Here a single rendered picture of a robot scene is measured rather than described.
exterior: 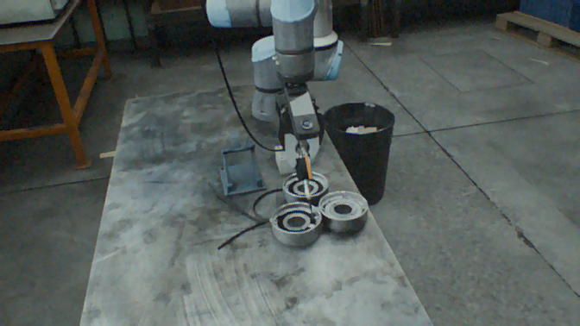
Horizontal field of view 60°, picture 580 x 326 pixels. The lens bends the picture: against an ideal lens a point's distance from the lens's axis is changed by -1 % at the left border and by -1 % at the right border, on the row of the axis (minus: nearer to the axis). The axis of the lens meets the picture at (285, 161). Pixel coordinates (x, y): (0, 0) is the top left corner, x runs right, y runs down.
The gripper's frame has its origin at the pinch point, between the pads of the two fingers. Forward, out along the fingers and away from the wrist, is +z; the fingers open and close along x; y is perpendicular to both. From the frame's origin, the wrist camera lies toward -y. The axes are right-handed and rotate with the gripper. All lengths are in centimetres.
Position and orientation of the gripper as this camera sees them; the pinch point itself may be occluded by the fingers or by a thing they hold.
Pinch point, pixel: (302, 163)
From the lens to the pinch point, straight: 106.5
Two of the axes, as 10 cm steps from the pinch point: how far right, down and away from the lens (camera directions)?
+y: -2.3, -4.9, 8.4
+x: -9.7, 1.7, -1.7
